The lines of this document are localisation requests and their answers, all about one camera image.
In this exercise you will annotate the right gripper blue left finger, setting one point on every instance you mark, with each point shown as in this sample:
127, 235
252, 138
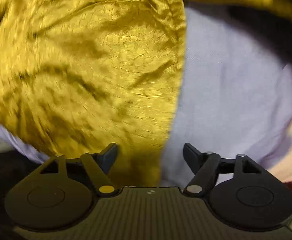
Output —
107, 157

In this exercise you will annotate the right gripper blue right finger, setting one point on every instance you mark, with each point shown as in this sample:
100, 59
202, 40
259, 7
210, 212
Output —
193, 157

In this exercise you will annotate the gold satin jacket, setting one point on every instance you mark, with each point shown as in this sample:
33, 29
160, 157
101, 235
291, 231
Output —
76, 75

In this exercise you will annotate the purple floral bed sheet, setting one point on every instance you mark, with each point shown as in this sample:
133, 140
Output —
236, 91

